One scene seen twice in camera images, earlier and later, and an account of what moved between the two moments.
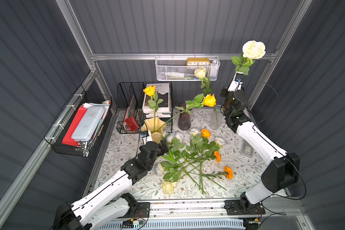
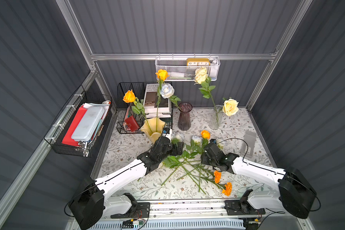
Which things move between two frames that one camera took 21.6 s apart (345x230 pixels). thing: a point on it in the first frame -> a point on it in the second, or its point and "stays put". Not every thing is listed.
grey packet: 246,150 stays put
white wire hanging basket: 182,68 stays put
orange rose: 199,100 -> 162,74
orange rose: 150,90 -> 129,97
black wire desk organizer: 137,100 stays put
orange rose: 205,133 stays put
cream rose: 252,50 -> 201,76
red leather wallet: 132,123 stays put
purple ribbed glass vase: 184,118 stays put
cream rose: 200,73 stays put
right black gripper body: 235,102 -> 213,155
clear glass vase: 217,117 stays put
